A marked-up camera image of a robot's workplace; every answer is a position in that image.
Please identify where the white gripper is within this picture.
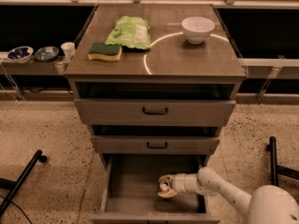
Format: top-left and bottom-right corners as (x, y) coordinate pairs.
(158, 174), (200, 199)

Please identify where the orange soda can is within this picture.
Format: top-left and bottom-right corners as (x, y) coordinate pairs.
(160, 181), (170, 191)

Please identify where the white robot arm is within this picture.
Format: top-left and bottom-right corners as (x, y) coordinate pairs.
(158, 167), (299, 224)

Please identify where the bottom grey open drawer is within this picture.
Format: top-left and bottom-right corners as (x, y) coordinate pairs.
(91, 154), (220, 224)

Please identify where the middle grey drawer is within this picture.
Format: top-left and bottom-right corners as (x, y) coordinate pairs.
(91, 135), (220, 155)

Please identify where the grey wooden drawer cabinet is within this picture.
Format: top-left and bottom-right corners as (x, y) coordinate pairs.
(64, 3), (247, 224)

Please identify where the top grey drawer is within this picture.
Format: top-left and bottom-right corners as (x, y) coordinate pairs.
(75, 98), (235, 127)

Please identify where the black right stand leg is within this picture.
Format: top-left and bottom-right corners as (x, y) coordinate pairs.
(265, 136), (299, 187)

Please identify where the black stand leg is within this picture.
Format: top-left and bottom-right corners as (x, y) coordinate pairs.
(265, 136), (299, 187)
(0, 150), (47, 217)

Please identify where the green yellow sponge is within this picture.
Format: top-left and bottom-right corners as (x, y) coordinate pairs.
(88, 43), (122, 62)

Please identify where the black left stand leg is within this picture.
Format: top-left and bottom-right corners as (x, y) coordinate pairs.
(0, 150), (47, 217)

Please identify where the white bowl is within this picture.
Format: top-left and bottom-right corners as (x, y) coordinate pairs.
(181, 17), (216, 44)

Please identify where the green snack bag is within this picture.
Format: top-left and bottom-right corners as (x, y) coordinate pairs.
(105, 16), (151, 50)

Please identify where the white paper cup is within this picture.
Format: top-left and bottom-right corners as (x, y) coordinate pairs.
(61, 42), (76, 60)

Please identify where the dark blue shallow bowl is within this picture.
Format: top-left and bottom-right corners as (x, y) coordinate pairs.
(35, 46), (59, 63)

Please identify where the blue patterned bowl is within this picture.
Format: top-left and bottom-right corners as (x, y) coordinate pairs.
(7, 46), (34, 63)

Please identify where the side shelf ledge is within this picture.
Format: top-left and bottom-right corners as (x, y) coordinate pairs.
(0, 52), (69, 76)

